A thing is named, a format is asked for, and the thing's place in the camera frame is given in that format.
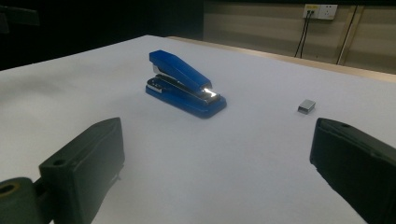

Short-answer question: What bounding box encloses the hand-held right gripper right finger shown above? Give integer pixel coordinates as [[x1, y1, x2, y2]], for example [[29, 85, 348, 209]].
[[309, 117, 396, 224]]

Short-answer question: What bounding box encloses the white table cover sheet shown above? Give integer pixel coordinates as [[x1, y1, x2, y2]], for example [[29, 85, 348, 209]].
[[0, 35, 396, 224]]

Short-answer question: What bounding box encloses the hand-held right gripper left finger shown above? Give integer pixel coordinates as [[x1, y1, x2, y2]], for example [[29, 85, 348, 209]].
[[38, 117, 126, 224]]

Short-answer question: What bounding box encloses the black cable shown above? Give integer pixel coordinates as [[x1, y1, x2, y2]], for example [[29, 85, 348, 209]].
[[335, 4, 360, 65], [293, 9, 311, 59], [299, 9, 316, 59]]

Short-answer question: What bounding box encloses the blue stapler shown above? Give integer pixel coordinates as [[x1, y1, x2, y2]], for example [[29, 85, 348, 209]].
[[145, 49, 228, 119]]

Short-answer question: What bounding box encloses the white wall socket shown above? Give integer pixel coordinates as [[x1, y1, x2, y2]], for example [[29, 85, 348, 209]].
[[303, 4, 339, 21]]

